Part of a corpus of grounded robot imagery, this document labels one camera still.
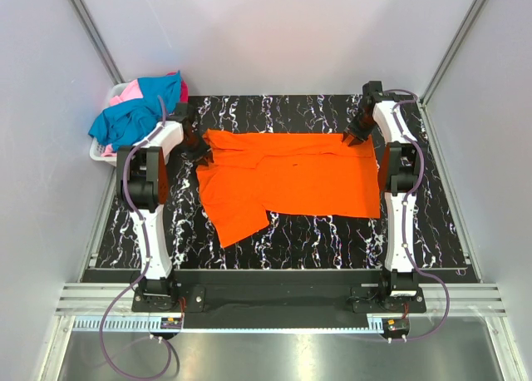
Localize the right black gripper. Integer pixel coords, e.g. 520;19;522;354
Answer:
342;108;376;146

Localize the orange t shirt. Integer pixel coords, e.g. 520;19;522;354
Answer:
196;130;381;248

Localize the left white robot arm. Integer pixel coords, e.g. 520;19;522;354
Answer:
116;102;212;311

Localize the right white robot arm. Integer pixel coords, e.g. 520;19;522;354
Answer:
342;81;426;315

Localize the blue t shirt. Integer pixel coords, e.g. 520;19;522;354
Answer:
88;72;182;151

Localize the light pink t shirt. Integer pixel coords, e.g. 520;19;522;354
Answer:
101;79;143;157

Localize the white plastic laundry basket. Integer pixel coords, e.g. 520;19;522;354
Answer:
89;82;178;168

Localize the black marble pattern mat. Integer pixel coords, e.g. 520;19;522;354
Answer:
93;94;470;270

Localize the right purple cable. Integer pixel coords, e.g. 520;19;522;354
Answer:
382;88;451;340

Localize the purple cable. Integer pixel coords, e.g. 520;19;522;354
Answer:
100;94;180;375
382;88;451;340

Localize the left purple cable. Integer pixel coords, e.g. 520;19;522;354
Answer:
100;94;180;375

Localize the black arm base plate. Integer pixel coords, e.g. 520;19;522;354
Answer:
133;284;426;314

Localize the white slotted cable duct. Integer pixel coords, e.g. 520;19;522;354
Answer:
72;314;384;334

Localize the aluminium front rail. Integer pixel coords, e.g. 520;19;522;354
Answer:
56;283;506;317

